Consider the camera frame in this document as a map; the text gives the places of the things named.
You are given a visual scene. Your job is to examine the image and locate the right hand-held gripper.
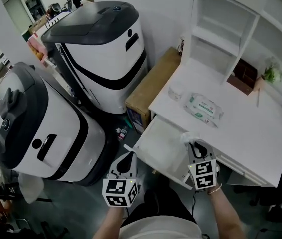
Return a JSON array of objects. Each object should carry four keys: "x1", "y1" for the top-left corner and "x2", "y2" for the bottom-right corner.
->
[{"x1": 187, "y1": 141, "x2": 220, "y2": 191}]

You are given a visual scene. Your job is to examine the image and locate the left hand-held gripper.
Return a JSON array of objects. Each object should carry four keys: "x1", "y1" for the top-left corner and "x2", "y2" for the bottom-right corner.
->
[{"x1": 102, "y1": 151, "x2": 141, "y2": 208}]

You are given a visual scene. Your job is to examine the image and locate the white desk drawer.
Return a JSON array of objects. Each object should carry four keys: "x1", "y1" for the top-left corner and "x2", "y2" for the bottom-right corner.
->
[
  {"x1": 123, "y1": 115, "x2": 199, "y2": 190},
  {"x1": 215, "y1": 153, "x2": 269, "y2": 186}
]

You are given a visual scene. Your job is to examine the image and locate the person's left forearm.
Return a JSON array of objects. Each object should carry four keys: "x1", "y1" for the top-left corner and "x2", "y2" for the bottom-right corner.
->
[{"x1": 91, "y1": 206, "x2": 128, "y2": 239}]

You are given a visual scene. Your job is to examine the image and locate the person's right forearm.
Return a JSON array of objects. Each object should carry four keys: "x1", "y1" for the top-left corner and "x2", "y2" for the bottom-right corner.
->
[{"x1": 207, "y1": 183, "x2": 246, "y2": 239}]

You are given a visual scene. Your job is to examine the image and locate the white closed desk drawer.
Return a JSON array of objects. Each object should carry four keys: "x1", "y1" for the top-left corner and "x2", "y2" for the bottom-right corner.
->
[{"x1": 215, "y1": 153, "x2": 269, "y2": 186}]

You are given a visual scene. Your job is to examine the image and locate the small white bottle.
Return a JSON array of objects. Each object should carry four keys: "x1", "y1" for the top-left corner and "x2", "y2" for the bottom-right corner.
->
[{"x1": 117, "y1": 125, "x2": 129, "y2": 141}]

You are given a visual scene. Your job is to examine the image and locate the white wet wipes packet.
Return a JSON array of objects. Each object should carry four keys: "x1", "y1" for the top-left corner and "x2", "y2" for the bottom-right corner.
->
[{"x1": 183, "y1": 92, "x2": 224, "y2": 128}]

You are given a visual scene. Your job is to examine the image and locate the person's black trousers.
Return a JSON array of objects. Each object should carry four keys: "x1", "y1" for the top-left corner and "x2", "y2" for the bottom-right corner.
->
[{"x1": 121, "y1": 180, "x2": 196, "y2": 228}]

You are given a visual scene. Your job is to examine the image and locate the white desk with hutch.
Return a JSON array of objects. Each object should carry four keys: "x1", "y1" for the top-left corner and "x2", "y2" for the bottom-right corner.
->
[{"x1": 148, "y1": 0, "x2": 282, "y2": 188}]

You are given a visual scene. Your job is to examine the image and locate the clear round jar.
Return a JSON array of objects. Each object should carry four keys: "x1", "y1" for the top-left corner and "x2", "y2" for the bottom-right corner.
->
[{"x1": 168, "y1": 82, "x2": 184, "y2": 101}]

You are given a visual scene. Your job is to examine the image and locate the large white service robot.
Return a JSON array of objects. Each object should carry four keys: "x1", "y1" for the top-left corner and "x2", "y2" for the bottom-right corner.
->
[{"x1": 0, "y1": 61, "x2": 119, "y2": 187}]

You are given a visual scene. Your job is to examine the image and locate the person's white shirt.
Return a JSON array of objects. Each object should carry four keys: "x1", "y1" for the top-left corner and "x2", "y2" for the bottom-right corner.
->
[{"x1": 118, "y1": 215, "x2": 203, "y2": 239}]

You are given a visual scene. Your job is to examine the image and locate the brown cardboard box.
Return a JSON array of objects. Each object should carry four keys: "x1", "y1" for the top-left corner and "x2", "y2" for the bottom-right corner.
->
[{"x1": 125, "y1": 46, "x2": 181, "y2": 134}]

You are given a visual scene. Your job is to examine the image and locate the brown wooden organizer box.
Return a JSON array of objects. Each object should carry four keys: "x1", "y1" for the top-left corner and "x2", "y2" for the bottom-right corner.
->
[{"x1": 226, "y1": 58, "x2": 259, "y2": 96}]

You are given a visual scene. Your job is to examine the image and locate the black office chair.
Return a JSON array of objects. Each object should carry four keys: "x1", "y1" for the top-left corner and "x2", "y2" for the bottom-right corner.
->
[{"x1": 233, "y1": 133, "x2": 282, "y2": 224}]

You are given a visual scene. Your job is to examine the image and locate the grey chair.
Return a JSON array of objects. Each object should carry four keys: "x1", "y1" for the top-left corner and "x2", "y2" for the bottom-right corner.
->
[{"x1": 18, "y1": 172, "x2": 53, "y2": 204}]

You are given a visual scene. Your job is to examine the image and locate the pink vase with white flowers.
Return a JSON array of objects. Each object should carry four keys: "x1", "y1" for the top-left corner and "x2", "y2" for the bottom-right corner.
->
[{"x1": 255, "y1": 63, "x2": 282, "y2": 92}]

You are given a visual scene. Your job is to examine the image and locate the dark labelled jar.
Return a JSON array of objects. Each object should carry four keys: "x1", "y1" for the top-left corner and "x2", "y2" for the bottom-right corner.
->
[{"x1": 177, "y1": 36, "x2": 185, "y2": 57}]

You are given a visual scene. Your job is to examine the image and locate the thin wrist bracelet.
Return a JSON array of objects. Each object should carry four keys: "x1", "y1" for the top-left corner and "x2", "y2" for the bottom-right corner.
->
[{"x1": 207, "y1": 183, "x2": 223, "y2": 195}]

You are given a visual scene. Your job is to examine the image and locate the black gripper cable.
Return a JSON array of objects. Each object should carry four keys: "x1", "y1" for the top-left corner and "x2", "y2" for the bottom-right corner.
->
[{"x1": 192, "y1": 190, "x2": 198, "y2": 218}]

